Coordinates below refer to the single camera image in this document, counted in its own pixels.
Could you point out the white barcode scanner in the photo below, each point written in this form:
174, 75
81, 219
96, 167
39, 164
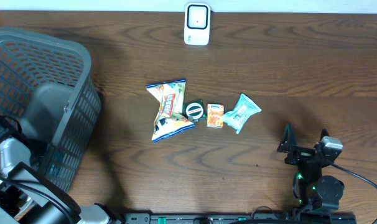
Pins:
197, 24

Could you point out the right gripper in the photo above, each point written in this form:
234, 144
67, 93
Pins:
301, 154

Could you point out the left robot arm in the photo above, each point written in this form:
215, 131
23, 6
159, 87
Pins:
36, 173

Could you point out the small orange box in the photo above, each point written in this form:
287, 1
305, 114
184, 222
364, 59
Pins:
214, 114

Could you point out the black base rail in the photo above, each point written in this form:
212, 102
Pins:
145, 218

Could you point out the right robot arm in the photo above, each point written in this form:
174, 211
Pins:
318, 192

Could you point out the grey plastic basket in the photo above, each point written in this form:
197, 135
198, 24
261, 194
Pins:
45, 86

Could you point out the small green box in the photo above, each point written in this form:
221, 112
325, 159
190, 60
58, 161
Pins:
195, 111

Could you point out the teal tissue packet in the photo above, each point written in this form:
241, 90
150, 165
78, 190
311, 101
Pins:
237, 117

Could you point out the yellow snack bag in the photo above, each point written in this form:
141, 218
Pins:
169, 120

